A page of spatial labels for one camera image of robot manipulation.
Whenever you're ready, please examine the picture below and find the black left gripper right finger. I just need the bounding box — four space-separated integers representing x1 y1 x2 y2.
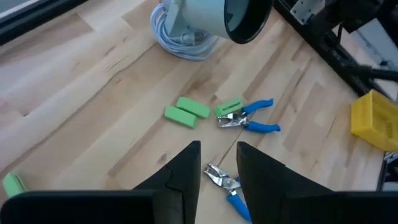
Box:
236 141 398 224

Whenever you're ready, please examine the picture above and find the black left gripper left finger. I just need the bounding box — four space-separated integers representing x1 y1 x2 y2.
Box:
0 140 201 224

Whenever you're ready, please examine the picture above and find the blue-handled metal hole punch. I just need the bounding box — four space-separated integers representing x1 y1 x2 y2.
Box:
216 98 281 134
204 163 252 223

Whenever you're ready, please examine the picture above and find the green eraser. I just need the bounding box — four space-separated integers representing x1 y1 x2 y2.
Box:
175 96 211 119
164 105 198 129
213 96 244 118
2 172 27 198

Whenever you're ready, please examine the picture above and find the yellow plastic mesh basket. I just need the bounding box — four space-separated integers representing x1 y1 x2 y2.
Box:
350 89 398 152

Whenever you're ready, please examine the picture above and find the grey cylindrical cup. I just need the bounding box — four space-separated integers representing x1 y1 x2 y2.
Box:
161 0 274 44

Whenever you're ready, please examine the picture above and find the black aluminium table frame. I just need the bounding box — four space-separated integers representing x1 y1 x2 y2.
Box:
0 0 398 97

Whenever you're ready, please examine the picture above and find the white coiled lamp cable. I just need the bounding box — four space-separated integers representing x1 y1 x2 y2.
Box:
150 2 224 62

